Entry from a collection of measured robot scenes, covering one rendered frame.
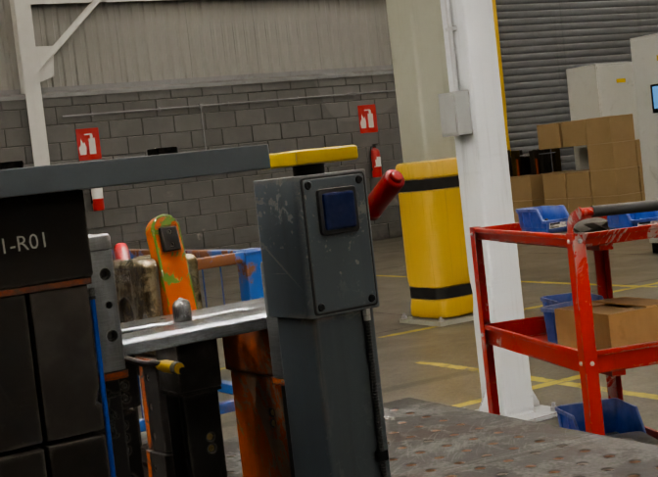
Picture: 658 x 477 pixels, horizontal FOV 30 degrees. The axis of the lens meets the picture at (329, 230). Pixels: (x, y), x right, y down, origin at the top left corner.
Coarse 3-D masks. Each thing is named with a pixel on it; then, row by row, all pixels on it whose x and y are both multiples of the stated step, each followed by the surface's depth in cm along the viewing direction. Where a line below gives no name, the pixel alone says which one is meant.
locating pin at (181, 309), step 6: (180, 300) 129; (186, 300) 129; (174, 306) 129; (180, 306) 129; (186, 306) 129; (174, 312) 129; (180, 312) 129; (186, 312) 129; (174, 318) 129; (180, 318) 129; (186, 318) 129
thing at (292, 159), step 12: (276, 156) 97; (288, 156) 96; (300, 156) 95; (312, 156) 96; (324, 156) 96; (336, 156) 97; (348, 156) 98; (300, 168) 98; (312, 168) 98; (324, 168) 99
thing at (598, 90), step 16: (608, 64) 1488; (624, 64) 1503; (576, 80) 1505; (592, 80) 1482; (608, 80) 1486; (624, 80) 1501; (576, 96) 1508; (592, 96) 1485; (608, 96) 1486; (624, 96) 1501; (576, 112) 1512; (592, 112) 1488; (608, 112) 1485; (624, 112) 1500; (576, 160) 1522
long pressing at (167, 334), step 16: (240, 304) 140; (256, 304) 138; (144, 320) 134; (160, 320) 132; (192, 320) 129; (208, 320) 127; (224, 320) 122; (240, 320) 123; (256, 320) 124; (128, 336) 121; (144, 336) 117; (160, 336) 118; (176, 336) 119; (192, 336) 120; (208, 336) 121; (224, 336) 122; (128, 352) 116; (144, 352) 117
